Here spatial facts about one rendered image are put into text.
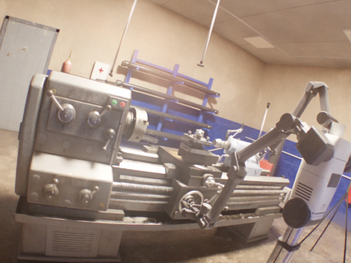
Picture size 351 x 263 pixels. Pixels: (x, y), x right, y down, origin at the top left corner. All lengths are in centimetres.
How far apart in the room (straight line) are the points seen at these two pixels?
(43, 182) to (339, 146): 154
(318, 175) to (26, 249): 186
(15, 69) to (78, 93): 341
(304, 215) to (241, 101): 559
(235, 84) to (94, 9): 405
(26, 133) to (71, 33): 348
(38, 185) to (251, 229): 234
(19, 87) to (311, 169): 458
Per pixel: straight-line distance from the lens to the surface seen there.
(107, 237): 177
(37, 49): 465
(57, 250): 181
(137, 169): 159
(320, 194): 113
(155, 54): 502
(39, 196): 143
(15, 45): 474
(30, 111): 140
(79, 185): 138
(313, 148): 96
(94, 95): 137
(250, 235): 291
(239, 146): 230
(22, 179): 154
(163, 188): 166
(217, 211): 130
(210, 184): 165
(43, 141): 142
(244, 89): 656
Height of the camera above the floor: 133
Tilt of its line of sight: 7 degrees down
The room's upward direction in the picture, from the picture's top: 16 degrees clockwise
